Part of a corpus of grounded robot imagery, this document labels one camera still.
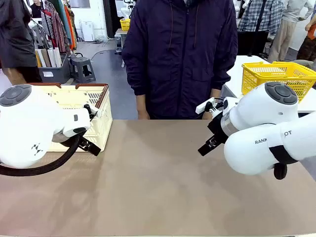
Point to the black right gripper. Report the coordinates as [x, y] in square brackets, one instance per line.
[217, 128]

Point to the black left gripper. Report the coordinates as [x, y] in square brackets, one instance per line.
[83, 141]

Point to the person's left forearm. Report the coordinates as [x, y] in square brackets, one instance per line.
[216, 93]

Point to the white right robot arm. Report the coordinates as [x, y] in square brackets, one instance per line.
[259, 116]

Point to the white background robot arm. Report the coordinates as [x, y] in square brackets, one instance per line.
[126, 11]

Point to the person's right forearm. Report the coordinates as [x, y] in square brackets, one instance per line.
[141, 102]

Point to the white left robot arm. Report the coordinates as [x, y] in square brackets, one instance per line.
[24, 123]

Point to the large yellow plastic basket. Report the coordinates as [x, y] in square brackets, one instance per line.
[259, 76]

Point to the small yellow basket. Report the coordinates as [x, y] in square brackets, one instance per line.
[125, 24]

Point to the person's left hand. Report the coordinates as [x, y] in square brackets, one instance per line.
[207, 116]

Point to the person's right hand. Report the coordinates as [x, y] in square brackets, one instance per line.
[143, 114]

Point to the grey plastic stool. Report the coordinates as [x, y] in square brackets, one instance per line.
[82, 69]

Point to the white table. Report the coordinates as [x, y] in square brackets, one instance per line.
[237, 71]

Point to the grey storage bin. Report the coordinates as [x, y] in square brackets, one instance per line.
[55, 74]

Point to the person in navy jacket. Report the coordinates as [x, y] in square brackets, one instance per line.
[177, 61]

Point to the white paper roll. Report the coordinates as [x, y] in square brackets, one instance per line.
[51, 58]
[57, 56]

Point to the brown paper roll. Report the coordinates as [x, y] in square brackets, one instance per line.
[45, 58]

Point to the yellow paper roll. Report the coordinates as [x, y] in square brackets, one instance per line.
[38, 60]

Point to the black panel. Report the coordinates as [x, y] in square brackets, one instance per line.
[244, 43]

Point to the white floor appliance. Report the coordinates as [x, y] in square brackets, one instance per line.
[87, 30]

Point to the grey background table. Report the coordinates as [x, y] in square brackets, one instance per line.
[121, 33]

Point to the orange hanging garment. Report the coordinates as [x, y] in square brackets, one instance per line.
[70, 29]

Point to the striped patterned hanging garment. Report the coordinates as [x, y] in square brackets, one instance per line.
[53, 27]

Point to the grey green fabric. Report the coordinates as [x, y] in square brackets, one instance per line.
[306, 63]

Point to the black stand pole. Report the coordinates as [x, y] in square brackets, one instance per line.
[256, 27]

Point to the person in beige trousers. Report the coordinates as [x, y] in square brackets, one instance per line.
[284, 37]

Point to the person in dark clothes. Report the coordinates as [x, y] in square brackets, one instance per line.
[14, 37]

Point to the teal hanging garment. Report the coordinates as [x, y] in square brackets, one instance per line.
[61, 14]

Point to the person in plaid shirt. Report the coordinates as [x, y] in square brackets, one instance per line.
[261, 17]

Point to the person in camouflage trousers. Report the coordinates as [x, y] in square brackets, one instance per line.
[307, 47]

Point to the person in black top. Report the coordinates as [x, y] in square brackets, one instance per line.
[36, 10]

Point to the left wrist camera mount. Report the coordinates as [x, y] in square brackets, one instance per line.
[90, 111]

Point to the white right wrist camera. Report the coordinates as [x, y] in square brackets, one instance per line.
[203, 105]

